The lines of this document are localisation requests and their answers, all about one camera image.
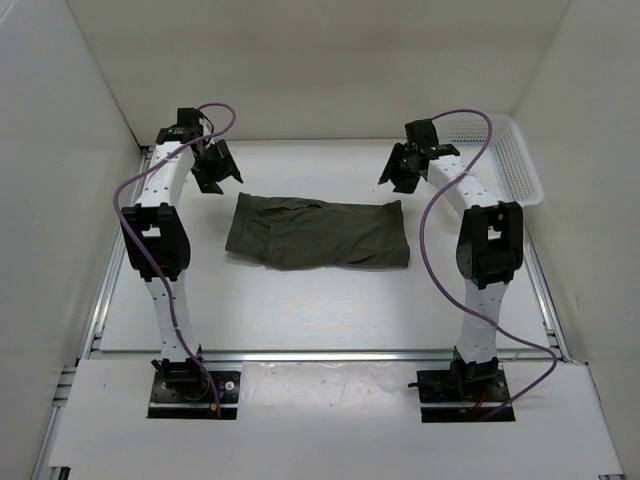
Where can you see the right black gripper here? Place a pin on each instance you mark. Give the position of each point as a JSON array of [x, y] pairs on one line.
[[399, 151]]

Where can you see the white plastic mesh basket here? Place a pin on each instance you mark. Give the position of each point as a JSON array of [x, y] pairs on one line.
[[505, 167]]

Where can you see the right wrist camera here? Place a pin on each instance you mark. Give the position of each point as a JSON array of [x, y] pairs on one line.
[[438, 151]]

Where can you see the front aluminium rail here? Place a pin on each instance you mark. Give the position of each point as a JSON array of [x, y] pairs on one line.
[[328, 356]]

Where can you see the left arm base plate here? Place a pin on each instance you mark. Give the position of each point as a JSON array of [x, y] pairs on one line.
[[181, 390]]

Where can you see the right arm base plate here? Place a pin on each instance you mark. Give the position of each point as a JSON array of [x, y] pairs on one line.
[[442, 401]]

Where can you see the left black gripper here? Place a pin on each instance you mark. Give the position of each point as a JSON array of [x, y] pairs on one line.
[[226, 167]]

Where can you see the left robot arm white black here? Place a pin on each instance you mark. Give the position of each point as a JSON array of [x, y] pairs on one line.
[[158, 246]]

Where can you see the olive green shorts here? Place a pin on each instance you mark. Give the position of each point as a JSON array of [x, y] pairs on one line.
[[292, 233]]

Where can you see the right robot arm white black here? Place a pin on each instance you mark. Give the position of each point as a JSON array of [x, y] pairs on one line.
[[488, 253]]

